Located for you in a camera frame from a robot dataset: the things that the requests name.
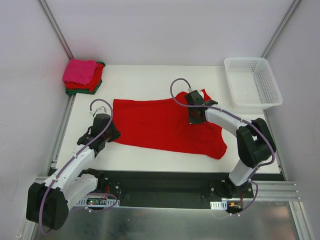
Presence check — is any red t shirt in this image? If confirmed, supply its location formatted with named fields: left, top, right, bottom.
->
left=113, top=91, right=227, bottom=160
left=65, top=62, right=106, bottom=94

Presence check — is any white plastic basket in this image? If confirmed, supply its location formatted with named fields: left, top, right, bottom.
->
left=224, top=57, right=283, bottom=113

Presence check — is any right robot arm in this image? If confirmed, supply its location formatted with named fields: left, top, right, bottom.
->
left=184, top=90, right=276, bottom=199

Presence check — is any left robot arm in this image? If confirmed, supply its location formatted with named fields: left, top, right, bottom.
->
left=26, top=113, right=121, bottom=230

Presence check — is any folded red t shirt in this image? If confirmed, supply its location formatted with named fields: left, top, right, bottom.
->
left=65, top=62, right=106, bottom=94

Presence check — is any folded green t shirt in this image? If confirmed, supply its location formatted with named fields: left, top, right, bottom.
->
left=65, top=60, right=106, bottom=96

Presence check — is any folded pink t shirt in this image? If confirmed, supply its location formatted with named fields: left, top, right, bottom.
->
left=62, top=59, right=97, bottom=85

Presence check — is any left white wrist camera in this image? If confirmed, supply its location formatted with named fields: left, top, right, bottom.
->
left=90, top=106, right=107, bottom=116

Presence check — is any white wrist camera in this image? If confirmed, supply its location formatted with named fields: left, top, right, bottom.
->
left=90, top=106, right=107, bottom=116
left=188, top=88, right=204, bottom=98

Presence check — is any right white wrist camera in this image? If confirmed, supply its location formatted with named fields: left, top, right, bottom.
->
left=188, top=88, right=204, bottom=98

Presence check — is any left grey cable duct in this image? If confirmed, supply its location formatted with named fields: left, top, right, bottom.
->
left=74, top=197, right=120, bottom=208

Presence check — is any grey cable duct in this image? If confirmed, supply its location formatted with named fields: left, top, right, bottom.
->
left=74, top=197, right=120, bottom=208
left=210, top=200, right=228, bottom=211

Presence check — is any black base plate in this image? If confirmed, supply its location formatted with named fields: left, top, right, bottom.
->
left=76, top=168, right=254, bottom=208

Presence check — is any right grey cable duct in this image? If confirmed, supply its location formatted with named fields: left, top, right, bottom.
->
left=210, top=200, right=228, bottom=211

